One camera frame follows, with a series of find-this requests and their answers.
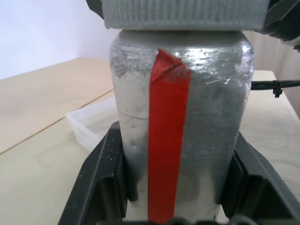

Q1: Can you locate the grey ribbed jar lid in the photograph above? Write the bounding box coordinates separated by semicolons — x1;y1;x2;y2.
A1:
103;0;268;32

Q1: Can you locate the grey jar with red tape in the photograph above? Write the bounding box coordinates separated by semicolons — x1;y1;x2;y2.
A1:
109;30;255;225

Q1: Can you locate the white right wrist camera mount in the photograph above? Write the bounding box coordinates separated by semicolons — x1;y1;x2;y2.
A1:
280;37;300;53

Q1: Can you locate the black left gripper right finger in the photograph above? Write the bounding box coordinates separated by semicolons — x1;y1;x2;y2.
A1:
213;131;300;225

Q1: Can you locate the clear plastic box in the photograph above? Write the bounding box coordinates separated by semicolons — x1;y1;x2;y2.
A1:
65;97;118;153

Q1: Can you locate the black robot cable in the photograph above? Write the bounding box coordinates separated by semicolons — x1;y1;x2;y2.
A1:
250;79;300;98

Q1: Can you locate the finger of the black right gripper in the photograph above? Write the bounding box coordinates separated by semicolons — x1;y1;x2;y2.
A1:
259;0;300;41

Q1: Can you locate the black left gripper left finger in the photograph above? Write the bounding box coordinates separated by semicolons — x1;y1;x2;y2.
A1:
57;121;138;225

